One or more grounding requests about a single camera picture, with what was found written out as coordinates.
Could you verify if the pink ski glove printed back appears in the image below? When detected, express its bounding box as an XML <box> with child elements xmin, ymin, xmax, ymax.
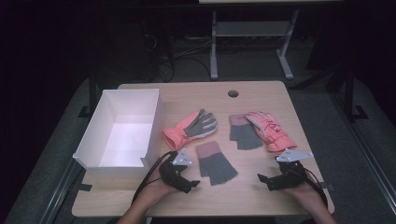
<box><xmin>244</xmin><ymin>110</ymin><xmax>298</xmax><ymax>153</ymax></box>

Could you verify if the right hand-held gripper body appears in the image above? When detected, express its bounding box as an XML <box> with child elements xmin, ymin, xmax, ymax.
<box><xmin>268</xmin><ymin>148</ymin><xmax>314</xmax><ymax>191</ymax></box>

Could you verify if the bundle of floor cables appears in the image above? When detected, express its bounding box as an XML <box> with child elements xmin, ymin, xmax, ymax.
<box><xmin>141</xmin><ymin>32</ymin><xmax>213</xmax><ymax>84</ymax></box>

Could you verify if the aluminium floor rail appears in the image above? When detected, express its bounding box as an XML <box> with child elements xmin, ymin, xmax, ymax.
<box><xmin>330</xmin><ymin>92</ymin><xmax>396</xmax><ymax>217</ymax></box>
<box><xmin>38</xmin><ymin>158</ymin><xmax>86</xmax><ymax>224</ymax></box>

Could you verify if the grey knit glove pink cuff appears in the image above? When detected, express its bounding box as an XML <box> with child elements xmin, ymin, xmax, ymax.
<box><xmin>195</xmin><ymin>140</ymin><xmax>239</xmax><ymax>187</ymax></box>
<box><xmin>229</xmin><ymin>114</ymin><xmax>264</xmax><ymax>151</ymax></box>

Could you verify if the black metal stand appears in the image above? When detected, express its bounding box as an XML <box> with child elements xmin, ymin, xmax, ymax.
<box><xmin>78</xmin><ymin>69</ymin><xmax>98</xmax><ymax>119</ymax></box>
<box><xmin>342</xmin><ymin>66</ymin><xmax>370</xmax><ymax>121</ymax></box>

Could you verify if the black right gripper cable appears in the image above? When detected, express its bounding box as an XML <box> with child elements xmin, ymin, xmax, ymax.
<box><xmin>303</xmin><ymin>167</ymin><xmax>329</xmax><ymax>209</ymax></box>

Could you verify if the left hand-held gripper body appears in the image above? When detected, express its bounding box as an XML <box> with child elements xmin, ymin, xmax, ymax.
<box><xmin>158</xmin><ymin>147</ymin><xmax>194</xmax><ymax>193</ymax></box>

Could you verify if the white storage box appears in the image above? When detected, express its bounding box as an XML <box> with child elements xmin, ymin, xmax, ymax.
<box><xmin>72</xmin><ymin>88</ymin><xmax>165</xmax><ymax>180</ymax></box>

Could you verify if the pink ski glove grey palm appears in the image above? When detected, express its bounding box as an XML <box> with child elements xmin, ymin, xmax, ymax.
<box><xmin>163</xmin><ymin>108</ymin><xmax>219</xmax><ymax>152</ymax></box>

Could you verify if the white metal desk frame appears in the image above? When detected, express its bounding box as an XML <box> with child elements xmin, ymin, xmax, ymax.
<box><xmin>209</xmin><ymin>8</ymin><xmax>301</xmax><ymax>81</ymax></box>

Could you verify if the person's right hand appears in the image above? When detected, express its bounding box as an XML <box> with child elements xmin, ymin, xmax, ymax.
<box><xmin>280</xmin><ymin>177</ymin><xmax>326</xmax><ymax>216</ymax></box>

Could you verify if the person's left hand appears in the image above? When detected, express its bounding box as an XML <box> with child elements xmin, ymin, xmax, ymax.
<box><xmin>135</xmin><ymin>172</ymin><xmax>179</xmax><ymax>207</ymax></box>

